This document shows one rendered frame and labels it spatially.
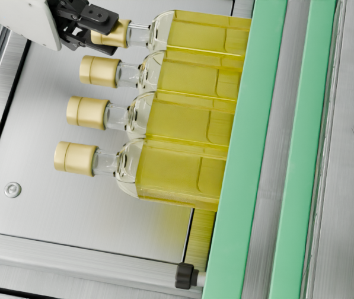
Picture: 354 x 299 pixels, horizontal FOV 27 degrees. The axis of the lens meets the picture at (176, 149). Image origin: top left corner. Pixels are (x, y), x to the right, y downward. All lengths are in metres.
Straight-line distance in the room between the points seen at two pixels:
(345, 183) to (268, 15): 0.20
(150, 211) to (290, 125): 0.30
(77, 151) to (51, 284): 0.20
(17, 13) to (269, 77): 0.36
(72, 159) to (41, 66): 0.27
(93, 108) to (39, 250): 0.20
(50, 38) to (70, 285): 0.31
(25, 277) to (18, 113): 0.22
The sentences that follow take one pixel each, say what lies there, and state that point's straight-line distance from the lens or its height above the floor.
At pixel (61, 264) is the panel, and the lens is 0.93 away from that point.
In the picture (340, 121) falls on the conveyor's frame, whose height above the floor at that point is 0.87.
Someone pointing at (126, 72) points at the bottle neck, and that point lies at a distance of 0.87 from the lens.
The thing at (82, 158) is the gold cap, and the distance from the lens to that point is 0.82.
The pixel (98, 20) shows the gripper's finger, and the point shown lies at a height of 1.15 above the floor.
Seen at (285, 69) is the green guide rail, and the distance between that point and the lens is 0.73.
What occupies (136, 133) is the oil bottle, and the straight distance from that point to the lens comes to 0.82.
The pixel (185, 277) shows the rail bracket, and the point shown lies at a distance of 0.82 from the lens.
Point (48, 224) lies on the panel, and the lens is 0.96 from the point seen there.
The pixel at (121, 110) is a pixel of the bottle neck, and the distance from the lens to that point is 0.84.
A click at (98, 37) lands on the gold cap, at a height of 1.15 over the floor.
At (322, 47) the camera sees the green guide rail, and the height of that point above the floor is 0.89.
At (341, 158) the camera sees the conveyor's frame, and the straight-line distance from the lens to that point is 0.66.
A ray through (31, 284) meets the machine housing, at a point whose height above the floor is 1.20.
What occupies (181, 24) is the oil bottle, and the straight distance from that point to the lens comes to 0.89.
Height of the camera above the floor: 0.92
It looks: 7 degrees up
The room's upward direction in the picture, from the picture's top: 81 degrees counter-clockwise
